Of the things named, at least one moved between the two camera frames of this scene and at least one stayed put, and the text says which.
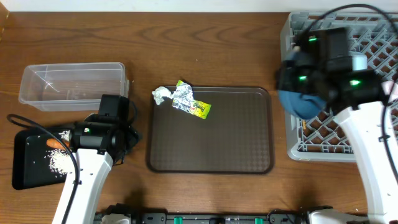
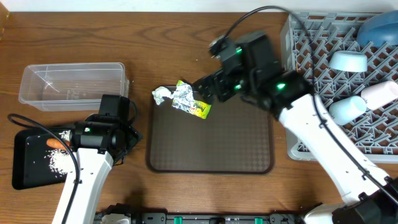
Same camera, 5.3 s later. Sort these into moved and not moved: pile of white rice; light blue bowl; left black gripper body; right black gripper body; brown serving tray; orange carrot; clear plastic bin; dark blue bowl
Moved: right black gripper body; dark blue bowl; light blue bowl
Not moved: left black gripper body; brown serving tray; clear plastic bin; pile of white rice; orange carrot
